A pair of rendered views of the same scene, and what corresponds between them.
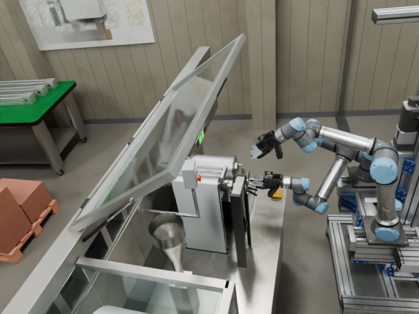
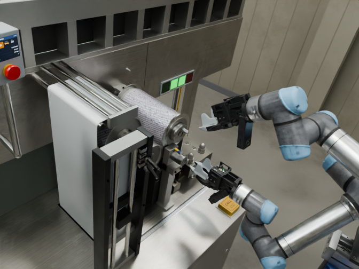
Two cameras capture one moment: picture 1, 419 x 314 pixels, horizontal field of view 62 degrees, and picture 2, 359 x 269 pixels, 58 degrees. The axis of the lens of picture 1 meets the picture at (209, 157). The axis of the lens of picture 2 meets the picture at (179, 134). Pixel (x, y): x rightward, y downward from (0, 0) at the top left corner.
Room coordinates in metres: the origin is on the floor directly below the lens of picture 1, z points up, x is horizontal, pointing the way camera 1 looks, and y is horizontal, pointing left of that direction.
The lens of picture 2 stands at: (0.67, -0.41, 1.96)
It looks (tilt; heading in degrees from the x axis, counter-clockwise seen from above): 36 degrees down; 15
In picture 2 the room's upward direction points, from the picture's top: 10 degrees clockwise
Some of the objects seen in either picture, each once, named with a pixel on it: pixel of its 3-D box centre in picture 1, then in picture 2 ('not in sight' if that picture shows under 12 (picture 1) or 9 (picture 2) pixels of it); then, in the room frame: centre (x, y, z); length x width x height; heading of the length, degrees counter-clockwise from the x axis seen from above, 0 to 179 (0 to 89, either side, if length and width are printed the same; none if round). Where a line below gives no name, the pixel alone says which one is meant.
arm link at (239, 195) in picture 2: (286, 182); (241, 195); (1.56, -0.44, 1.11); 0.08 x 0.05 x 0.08; 160
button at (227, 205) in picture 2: (277, 194); (228, 205); (1.68, -0.41, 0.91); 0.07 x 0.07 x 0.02; 70
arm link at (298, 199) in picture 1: (301, 197); (254, 228); (1.53, -0.52, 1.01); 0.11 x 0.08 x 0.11; 39
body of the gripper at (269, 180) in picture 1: (272, 180); (224, 181); (1.59, -0.36, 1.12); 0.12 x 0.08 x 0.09; 70
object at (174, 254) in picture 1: (180, 276); not in sight; (0.97, 0.21, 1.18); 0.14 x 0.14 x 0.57
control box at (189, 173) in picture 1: (192, 174); (0, 55); (1.11, 0.08, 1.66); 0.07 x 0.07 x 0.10; 81
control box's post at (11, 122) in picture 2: (195, 200); (10, 119); (1.11, 0.09, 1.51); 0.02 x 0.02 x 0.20
